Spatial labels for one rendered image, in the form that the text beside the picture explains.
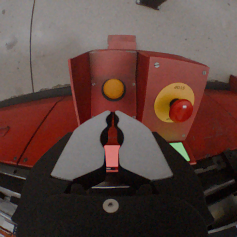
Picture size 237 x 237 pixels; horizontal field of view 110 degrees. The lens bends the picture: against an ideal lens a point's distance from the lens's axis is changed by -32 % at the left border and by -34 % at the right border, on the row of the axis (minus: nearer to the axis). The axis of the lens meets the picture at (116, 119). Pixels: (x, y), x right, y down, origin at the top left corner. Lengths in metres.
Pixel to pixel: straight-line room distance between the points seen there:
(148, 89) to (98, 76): 0.11
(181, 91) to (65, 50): 0.92
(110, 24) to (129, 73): 0.73
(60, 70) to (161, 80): 0.93
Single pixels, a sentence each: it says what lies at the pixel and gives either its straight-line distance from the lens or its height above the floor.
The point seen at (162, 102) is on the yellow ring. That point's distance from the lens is 0.19.
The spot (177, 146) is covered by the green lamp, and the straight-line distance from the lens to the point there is 0.25.
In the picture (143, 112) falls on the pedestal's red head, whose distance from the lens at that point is 0.19.
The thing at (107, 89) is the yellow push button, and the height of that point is 0.73.
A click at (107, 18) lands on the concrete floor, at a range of 0.96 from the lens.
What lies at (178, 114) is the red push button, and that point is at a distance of 0.18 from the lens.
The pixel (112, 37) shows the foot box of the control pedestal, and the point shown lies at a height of 0.01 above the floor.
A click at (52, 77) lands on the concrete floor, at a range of 1.10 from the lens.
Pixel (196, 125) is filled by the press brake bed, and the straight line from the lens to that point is 0.54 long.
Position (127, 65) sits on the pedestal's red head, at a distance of 0.24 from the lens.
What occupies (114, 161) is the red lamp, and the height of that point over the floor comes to 0.82.
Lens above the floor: 0.94
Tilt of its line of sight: 54 degrees down
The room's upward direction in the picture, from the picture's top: 178 degrees clockwise
